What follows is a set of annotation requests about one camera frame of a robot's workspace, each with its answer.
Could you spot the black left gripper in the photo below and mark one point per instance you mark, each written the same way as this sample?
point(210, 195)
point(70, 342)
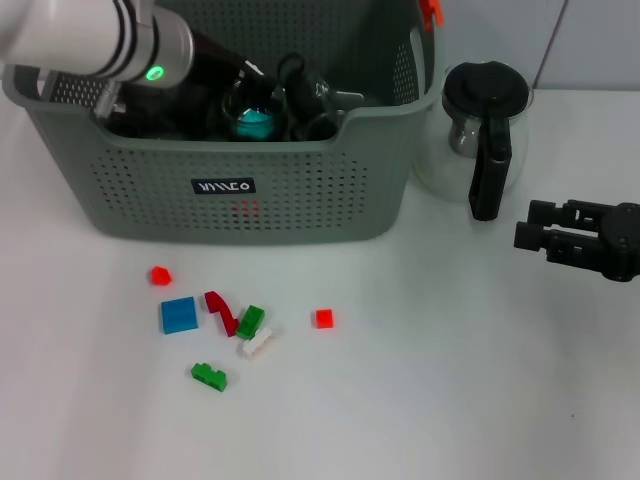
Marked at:
point(215, 65)

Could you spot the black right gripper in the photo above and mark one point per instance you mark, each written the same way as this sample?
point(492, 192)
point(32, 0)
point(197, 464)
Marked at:
point(625, 240)

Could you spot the teal square toy plate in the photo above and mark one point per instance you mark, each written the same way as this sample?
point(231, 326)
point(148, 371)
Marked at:
point(254, 125)

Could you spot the dark red toy brick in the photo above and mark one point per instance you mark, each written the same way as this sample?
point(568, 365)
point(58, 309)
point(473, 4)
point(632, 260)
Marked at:
point(220, 311)

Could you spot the green toy brick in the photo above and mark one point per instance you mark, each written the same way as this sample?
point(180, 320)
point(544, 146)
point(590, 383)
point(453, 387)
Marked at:
point(210, 375)
point(250, 322)

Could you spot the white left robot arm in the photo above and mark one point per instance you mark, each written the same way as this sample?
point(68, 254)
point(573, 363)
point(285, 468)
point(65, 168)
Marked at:
point(75, 35)

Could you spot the grey perforated storage bin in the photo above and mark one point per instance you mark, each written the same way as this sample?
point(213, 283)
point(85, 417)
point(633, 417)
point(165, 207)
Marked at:
point(300, 200)

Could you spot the glass carafe black lid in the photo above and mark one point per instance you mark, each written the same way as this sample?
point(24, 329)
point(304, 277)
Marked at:
point(490, 90)

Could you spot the small red toy brick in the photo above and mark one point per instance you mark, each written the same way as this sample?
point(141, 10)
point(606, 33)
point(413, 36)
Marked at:
point(324, 319)
point(160, 276)

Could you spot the blue toy brick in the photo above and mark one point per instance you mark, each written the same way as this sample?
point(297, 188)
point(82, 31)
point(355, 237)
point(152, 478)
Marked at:
point(177, 316)

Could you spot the white toy brick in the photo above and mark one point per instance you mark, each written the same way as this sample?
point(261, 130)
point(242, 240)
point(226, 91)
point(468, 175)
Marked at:
point(259, 344)

